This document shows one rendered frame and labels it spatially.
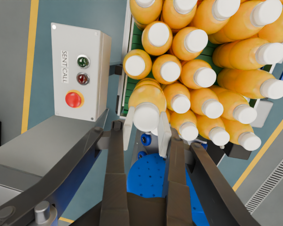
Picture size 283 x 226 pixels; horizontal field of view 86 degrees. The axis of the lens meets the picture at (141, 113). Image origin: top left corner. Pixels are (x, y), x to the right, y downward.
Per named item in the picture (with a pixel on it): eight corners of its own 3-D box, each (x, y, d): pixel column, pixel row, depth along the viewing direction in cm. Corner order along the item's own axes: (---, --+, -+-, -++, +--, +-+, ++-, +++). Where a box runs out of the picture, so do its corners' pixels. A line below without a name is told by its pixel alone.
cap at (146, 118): (141, 97, 23) (141, 101, 21) (163, 110, 23) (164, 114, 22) (130, 118, 24) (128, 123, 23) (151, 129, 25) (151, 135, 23)
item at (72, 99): (67, 105, 35) (64, 106, 34) (67, 90, 34) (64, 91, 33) (82, 107, 35) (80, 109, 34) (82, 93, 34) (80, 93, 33)
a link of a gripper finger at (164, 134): (165, 132, 15) (172, 133, 15) (161, 110, 22) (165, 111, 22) (159, 156, 17) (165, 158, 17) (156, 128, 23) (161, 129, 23)
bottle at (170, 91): (177, 75, 51) (191, 83, 33) (182, 94, 53) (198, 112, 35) (156, 81, 52) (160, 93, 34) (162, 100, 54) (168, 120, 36)
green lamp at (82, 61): (78, 66, 32) (75, 67, 31) (78, 55, 32) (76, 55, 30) (88, 68, 32) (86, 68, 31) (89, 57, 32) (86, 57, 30)
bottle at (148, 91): (143, 72, 40) (137, 84, 22) (166, 85, 40) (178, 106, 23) (130, 95, 42) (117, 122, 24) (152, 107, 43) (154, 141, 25)
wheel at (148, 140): (146, 149, 52) (150, 147, 53) (148, 137, 50) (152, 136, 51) (139, 142, 55) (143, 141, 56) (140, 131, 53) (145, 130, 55)
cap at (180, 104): (185, 92, 34) (187, 93, 32) (189, 107, 35) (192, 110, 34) (169, 97, 35) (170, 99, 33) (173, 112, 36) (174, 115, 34)
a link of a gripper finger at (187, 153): (172, 149, 14) (203, 154, 14) (166, 126, 19) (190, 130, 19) (168, 162, 15) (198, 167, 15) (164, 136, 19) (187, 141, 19)
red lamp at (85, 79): (78, 82, 33) (75, 83, 32) (78, 72, 33) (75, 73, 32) (87, 84, 33) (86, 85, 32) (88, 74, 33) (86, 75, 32)
